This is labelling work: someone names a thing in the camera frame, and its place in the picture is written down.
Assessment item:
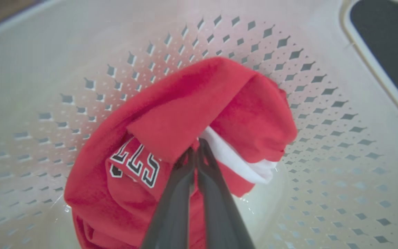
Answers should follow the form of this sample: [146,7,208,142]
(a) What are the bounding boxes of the red jersey with lettering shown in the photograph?
[64,56,298,249]

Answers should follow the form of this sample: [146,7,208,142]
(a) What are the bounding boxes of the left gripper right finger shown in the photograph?
[197,138,255,249]

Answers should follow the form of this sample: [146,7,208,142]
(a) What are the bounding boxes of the cream perforated plastic laundry basket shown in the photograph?
[0,0,398,249]

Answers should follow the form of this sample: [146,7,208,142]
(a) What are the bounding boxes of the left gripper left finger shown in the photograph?
[140,149,196,249]

